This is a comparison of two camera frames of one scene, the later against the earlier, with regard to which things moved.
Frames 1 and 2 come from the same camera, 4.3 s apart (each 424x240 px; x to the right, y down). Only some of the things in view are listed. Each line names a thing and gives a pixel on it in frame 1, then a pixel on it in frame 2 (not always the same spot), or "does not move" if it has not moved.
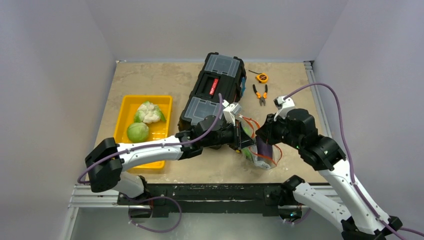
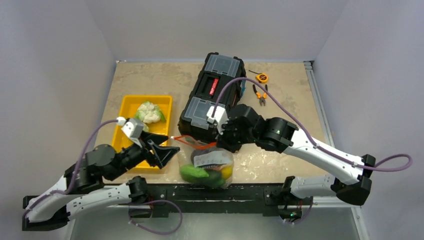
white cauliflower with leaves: [149, 112] does not move
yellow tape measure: [261, 77] does not move
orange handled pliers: [262, 99] does not move
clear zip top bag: [264, 155] -> [204, 163]
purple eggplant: [264, 151] -> [213, 166]
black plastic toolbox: [223, 74] does not move
